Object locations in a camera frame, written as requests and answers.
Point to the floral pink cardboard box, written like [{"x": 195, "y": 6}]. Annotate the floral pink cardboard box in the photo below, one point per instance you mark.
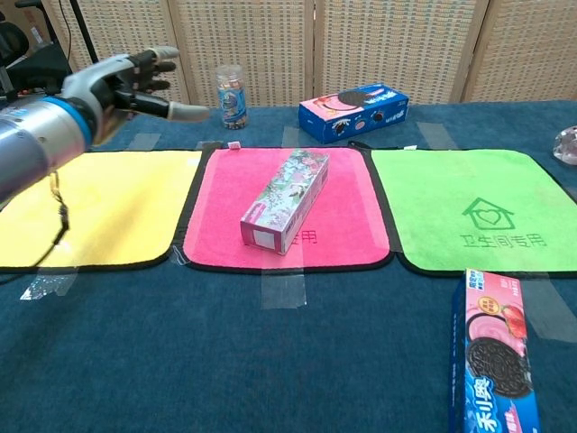
[{"x": 288, "y": 198}]

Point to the clear snack jar blue label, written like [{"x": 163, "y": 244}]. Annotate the clear snack jar blue label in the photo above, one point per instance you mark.
[{"x": 231, "y": 99}]

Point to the clear tape strip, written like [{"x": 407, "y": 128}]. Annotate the clear tape strip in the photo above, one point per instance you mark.
[
  {"x": 284, "y": 288},
  {"x": 550, "y": 311},
  {"x": 291, "y": 136},
  {"x": 49, "y": 283},
  {"x": 437, "y": 135},
  {"x": 144, "y": 142}
]

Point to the long Oreo cookie pack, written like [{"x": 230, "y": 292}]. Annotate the long Oreo cookie pack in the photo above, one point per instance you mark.
[{"x": 493, "y": 361}]

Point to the blue table cover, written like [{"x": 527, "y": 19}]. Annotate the blue table cover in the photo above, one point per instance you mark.
[{"x": 180, "y": 352}]

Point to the green cloth with house print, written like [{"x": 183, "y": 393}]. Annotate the green cloth with house print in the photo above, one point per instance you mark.
[{"x": 451, "y": 189}]

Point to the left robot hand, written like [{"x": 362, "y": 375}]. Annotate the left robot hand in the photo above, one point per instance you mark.
[{"x": 108, "y": 83}]

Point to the black office chair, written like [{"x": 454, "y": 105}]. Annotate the black office chair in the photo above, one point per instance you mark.
[{"x": 40, "y": 63}]

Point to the black tripod stand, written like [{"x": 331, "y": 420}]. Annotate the black tripod stand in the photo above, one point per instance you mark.
[{"x": 83, "y": 31}]

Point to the wide blue pink cookie box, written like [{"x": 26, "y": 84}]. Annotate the wide blue pink cookie box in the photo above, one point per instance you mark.
[{"x": 351, "y": 113}]

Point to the pink cloth with house print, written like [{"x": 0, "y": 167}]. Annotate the pink cloth with house print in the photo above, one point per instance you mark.
[{"x": 347, "y": 207}]

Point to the yellow cloth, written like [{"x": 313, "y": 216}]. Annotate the yellow cloth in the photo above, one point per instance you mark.
[{"x": 117, "y": 203}]

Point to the white pink plastic bottle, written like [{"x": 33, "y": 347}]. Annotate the white pink plastic bottle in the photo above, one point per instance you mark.
[{"x": 568, "y": 146}]

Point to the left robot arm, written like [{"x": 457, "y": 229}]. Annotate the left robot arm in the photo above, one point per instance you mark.
[{"x": 31, "y": 140}]

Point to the wooden folding screen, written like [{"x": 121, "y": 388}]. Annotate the wooden folding screen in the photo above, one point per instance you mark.
[{"x": 360, "y": 45}]

